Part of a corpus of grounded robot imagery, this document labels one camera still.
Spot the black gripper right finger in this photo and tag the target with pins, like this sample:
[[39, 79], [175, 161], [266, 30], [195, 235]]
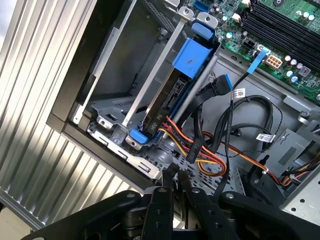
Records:
[[210, 220]]

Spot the grey drive cage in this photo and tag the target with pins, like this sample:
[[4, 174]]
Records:
[[295, 145]]

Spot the green motherboard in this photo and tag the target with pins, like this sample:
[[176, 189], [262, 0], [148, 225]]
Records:
[[235, 42]]

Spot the black PC case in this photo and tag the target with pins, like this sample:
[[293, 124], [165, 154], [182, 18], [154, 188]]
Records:
[[75, 80]]

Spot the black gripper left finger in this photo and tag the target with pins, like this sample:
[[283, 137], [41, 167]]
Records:
[[160, 215]]

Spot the grey disk bay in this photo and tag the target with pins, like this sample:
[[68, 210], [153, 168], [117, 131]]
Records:
[[110, 105]]

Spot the black RAM slot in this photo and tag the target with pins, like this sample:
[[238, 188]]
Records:
[[275, 18], [275, 25], [275, 10], [275, 33]]

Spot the hard disk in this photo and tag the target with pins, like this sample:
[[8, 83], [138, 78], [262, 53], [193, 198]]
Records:
[[192, 57]]

